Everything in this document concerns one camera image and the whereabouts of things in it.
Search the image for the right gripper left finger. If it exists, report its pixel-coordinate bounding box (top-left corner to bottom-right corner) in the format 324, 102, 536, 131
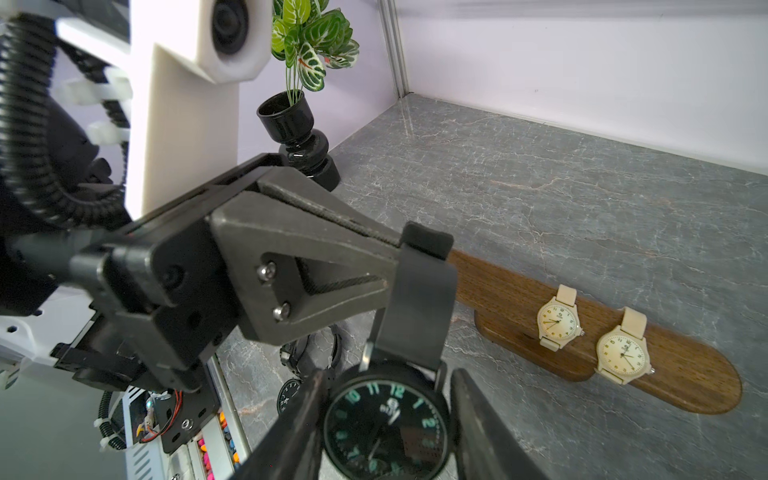
231, 370, 328, 480

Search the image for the green leafy plant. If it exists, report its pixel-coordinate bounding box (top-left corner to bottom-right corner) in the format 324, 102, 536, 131
271, 0, 360, 106

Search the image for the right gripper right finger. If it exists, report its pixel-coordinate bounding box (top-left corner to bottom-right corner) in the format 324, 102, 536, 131
450, 369, 546, 479

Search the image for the colourful cable strip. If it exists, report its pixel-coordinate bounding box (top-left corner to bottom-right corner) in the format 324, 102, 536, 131
194, 410, 243, 480

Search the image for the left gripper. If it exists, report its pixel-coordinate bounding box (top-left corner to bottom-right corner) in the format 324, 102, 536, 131
50, 154, 399, 392

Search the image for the black vase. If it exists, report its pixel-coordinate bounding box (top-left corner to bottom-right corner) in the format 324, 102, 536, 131
257, 90, 341, 192

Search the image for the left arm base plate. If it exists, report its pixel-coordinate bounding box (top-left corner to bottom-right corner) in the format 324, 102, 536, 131
131, 386, 221, 455

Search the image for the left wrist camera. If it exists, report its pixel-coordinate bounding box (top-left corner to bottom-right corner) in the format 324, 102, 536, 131
56, 1, 273, 218

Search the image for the black watch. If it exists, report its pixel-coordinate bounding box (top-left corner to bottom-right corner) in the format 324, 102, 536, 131
276, 325, 343, 415
321, 222, 458, 479

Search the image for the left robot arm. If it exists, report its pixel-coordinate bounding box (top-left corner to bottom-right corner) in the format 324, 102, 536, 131
1, 1, 403, 392

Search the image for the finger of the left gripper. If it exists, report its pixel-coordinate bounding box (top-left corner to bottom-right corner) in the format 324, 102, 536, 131
257, 167, 400, 247

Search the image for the beige watch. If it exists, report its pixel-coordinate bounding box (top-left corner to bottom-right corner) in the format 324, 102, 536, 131
537, 284, 585, 352
596, 307, 655, 385

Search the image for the wooden watch stand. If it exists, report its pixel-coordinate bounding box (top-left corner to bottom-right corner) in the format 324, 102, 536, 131
448, 249, 743, 416

